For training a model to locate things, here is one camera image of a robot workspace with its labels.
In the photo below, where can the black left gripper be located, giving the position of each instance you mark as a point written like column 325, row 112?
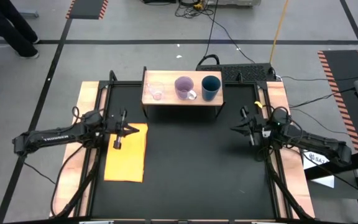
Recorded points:
column 117, row 127

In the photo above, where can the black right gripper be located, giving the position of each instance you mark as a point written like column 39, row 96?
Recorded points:
column 259, row 129

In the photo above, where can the small clear glass cup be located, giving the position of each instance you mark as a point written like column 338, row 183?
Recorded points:
column 156, row 92

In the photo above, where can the blue plastic cup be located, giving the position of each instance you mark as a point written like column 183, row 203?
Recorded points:
column 211, row 87

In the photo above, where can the purple and white mug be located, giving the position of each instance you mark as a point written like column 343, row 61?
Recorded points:
column 183, row 87

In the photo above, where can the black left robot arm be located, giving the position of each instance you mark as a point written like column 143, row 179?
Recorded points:
column 57, row 137

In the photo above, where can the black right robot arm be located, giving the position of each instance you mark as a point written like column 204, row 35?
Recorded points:
column 315, row 143

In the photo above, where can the yellow tape tag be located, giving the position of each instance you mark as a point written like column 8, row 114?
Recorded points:
column 258, row 104

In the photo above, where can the yellow cloth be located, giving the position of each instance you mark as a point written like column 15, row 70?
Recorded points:
column 126, row 161

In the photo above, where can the wooden side board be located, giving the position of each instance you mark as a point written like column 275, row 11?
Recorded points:
column 275, row 93
column 85, row 96

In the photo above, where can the black perforated equipment box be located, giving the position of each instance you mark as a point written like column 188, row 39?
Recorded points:
column 247, row 73

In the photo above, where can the white printed paper sheet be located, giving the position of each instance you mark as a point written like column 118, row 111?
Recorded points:
column 319, row 174

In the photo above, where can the black stand beam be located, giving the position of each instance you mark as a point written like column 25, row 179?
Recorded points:
column 346, row 161

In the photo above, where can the large hazard-striped black mat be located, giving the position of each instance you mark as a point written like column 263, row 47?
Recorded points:
column 343, row 71

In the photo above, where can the grey power strip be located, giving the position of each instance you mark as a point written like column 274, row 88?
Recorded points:
column 235, row 2

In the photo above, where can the small hazard-striped black mat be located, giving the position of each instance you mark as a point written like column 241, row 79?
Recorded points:
column 87, row 8

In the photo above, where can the grey desk foot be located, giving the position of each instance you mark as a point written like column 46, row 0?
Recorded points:
column 31, row 14

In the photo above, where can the person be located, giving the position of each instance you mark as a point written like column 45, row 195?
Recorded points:
column 5, row 25

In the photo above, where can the wooden shelf with black frame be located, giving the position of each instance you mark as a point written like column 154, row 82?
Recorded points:
column 168, row 81

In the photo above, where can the black table frame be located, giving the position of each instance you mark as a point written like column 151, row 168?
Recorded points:
column 87, row 202

